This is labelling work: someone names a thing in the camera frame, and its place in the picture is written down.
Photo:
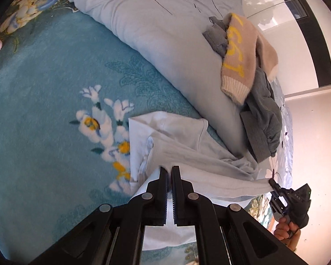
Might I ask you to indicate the light blue floral quilt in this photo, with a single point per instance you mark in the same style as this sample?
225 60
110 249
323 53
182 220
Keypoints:
169 34

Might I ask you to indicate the grey sweatshirt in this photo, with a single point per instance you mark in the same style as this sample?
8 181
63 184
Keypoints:
260 114

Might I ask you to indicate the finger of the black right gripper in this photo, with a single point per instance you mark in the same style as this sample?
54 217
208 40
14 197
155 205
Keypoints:
274 185

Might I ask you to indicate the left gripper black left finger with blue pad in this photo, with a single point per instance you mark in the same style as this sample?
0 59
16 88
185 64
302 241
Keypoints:
113 234

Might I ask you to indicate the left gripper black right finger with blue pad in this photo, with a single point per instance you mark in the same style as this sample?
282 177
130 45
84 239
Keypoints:
225 235

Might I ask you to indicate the light blue long-sleeve shirt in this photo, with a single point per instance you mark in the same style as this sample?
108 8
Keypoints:
163 140

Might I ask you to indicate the person's right hand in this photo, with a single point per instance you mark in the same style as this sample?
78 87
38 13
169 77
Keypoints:
288 233

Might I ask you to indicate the beige knit sweater yellow letters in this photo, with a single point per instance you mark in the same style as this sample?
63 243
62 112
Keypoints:
247 49

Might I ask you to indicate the white black sliding wardrobe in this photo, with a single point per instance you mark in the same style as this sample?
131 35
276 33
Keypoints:
300 32

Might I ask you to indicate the teal floral bed sheet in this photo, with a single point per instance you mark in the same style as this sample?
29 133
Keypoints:
68 87

